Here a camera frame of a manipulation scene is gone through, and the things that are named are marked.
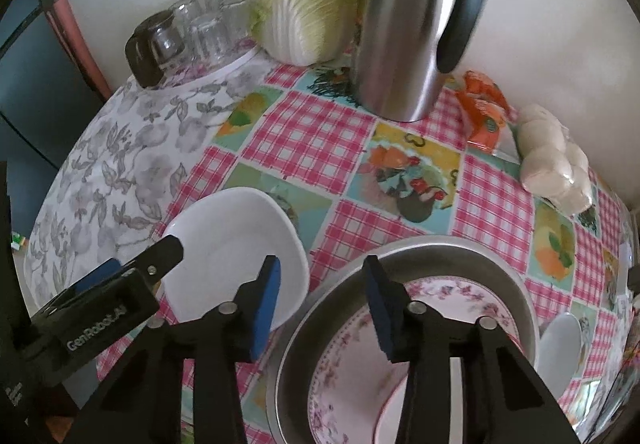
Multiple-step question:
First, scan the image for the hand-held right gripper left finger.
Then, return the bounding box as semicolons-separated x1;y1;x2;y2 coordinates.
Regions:
65;255;281;444

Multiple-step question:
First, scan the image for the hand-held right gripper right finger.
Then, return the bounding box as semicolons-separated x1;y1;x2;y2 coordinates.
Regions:
362;255;578;444

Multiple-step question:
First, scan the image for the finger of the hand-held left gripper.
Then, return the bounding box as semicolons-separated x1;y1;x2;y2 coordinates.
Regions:
37;259;132;317
131;235;184;284

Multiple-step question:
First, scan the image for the stainless steel basin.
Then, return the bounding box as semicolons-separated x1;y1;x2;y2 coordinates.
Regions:
267;235;542;444

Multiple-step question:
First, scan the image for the white square bowl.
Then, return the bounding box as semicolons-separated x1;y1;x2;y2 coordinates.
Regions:
161;187;311;331

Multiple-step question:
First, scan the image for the pink floral plate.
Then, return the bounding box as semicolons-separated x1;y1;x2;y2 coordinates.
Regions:
307;276;522;444

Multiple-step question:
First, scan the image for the strawberry print bowl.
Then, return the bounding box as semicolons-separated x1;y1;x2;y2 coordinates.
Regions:
372;366;410;444

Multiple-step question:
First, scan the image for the floral pink-rimmed plate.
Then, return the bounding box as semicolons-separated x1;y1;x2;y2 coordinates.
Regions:
537;313;584;392

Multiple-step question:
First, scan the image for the grey floral cloth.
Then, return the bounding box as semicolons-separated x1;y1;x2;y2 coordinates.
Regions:
22;49;273;305

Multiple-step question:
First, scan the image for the pink checked tablecloth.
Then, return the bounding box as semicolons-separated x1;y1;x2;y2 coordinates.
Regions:
95;31;637;444

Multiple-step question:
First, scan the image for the dark grey cabinet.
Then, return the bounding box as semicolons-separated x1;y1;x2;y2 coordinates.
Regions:
0;0;109;175

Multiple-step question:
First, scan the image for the white round tray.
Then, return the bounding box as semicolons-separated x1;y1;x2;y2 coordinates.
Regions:
149;48;262;91

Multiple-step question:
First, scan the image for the dark brown glass jar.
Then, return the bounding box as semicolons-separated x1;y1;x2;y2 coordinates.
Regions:
125;10;174;89

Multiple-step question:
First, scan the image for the orange snack packet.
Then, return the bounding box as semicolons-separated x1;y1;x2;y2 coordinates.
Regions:
461;70;511;111
454;96;519;153

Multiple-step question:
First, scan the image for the pink board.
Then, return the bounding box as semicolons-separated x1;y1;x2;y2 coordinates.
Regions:
46;0;114;100

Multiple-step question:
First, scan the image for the bag of white buns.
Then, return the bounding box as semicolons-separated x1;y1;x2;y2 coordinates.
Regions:
515;103;596;215

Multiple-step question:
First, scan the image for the stainless steel thermos jug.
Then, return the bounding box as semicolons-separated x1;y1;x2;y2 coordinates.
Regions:
352;0;491;122

